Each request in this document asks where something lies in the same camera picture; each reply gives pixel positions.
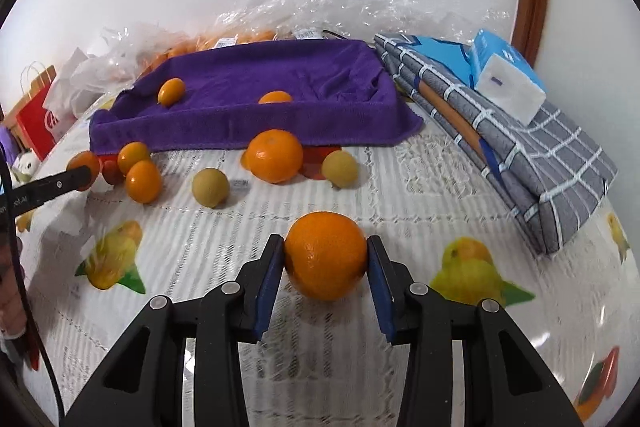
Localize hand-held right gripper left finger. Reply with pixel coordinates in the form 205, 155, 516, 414
62, 234, 286, 427

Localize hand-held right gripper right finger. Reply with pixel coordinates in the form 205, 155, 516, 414
366, 235, 586, 427

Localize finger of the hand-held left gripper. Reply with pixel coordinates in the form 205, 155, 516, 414
0, 166, 99, 214

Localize kumquat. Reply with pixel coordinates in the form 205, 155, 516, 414
157, 78, 187, 106
117, 141, 152, 175
125, 160, 163, 204
66, 151, 101, 190

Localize purple towel-lined tray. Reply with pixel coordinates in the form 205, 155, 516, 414
89, 39, 425, 156

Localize person's left hand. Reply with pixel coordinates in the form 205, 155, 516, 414
0, 237, 28, 340

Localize white plush toy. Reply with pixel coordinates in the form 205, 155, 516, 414
11, 152, 42, 186

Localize small red fruit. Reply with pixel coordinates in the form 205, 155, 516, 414
98, 156, 126, 186

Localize red paper bag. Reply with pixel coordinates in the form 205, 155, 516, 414
14, 61, 67, 161

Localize white fruit-print table cover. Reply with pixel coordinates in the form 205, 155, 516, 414
10, 94, 632, 427

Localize brown longan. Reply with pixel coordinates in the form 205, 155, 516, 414
321, 150, 360, 189
192, 168, 231, 208

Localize white plastic bag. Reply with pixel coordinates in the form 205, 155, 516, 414
49, 23, 168, 118

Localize grey checked folded cloth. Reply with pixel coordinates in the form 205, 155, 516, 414
373, 33, 619, 256

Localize clear bag of oranges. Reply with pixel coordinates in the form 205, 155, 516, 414
134, 28, 281, 80

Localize blue flat packet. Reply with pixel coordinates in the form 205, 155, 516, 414
400, 35, 476, 88

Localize blue tissue pack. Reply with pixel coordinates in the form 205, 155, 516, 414
468, 29, 547, 126

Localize black cable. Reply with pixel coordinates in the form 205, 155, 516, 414
0, 146, 65, 423

